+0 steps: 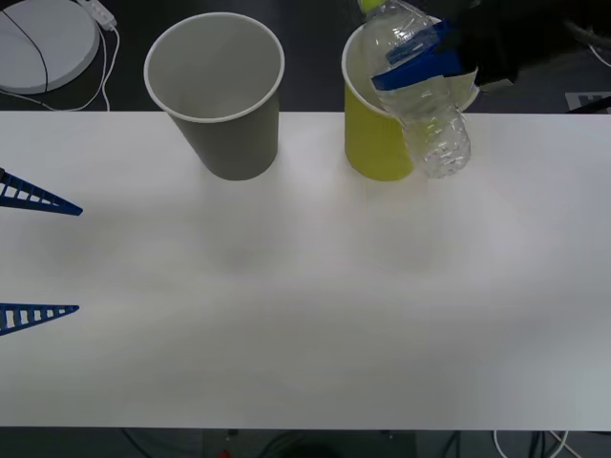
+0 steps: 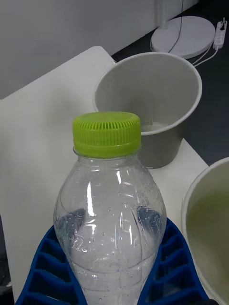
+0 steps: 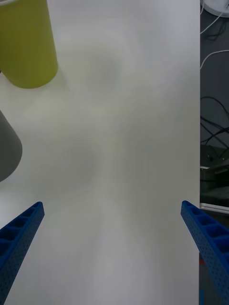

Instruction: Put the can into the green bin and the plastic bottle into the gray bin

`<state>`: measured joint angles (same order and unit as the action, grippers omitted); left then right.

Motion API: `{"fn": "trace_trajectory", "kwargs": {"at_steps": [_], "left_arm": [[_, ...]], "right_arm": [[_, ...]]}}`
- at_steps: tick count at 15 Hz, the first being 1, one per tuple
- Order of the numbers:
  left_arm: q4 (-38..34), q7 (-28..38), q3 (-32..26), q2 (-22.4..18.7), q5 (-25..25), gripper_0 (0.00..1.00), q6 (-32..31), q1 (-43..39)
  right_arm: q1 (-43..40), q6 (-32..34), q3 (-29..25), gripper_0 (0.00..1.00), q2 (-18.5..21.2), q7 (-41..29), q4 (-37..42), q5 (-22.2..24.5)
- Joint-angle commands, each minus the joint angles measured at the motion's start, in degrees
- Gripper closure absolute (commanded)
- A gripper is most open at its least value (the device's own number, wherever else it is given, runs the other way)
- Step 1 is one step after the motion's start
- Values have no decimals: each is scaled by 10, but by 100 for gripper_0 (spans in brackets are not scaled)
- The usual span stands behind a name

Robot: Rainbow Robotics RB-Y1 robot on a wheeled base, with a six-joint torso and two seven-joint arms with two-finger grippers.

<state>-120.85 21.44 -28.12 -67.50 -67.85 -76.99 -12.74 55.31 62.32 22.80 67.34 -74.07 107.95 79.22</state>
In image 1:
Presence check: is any grey plastic waste bin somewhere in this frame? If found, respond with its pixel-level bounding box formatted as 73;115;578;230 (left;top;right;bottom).
143;12;286;182

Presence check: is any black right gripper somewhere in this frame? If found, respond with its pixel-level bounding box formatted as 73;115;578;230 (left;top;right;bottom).
371;0;532;94

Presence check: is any thin black cable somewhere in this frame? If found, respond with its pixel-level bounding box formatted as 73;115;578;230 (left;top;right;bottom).
0;9;50;94

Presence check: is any clear bottle with green cap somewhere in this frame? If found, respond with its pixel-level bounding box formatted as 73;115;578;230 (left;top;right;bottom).
357;0;473;180

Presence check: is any white power strip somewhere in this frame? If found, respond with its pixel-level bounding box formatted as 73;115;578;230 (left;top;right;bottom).
78;0;118;31

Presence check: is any white cable under table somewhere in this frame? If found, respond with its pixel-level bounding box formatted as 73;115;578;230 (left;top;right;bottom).
493;428;573;458

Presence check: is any yellow-green plastic waste bin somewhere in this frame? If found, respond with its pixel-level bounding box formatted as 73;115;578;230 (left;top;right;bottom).
340;18;480;183

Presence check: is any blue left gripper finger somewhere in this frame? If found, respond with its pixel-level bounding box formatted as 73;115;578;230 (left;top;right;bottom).
0;303;80;338
0;166;84;218

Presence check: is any grey marker board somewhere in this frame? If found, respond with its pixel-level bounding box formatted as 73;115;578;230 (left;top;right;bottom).
565;91;611;115

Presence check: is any white power strip cable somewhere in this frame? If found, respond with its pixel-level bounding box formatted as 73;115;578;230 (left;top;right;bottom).
0;26;121;114

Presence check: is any white round disc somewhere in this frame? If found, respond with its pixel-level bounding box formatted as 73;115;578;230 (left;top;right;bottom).
0;0;102;95

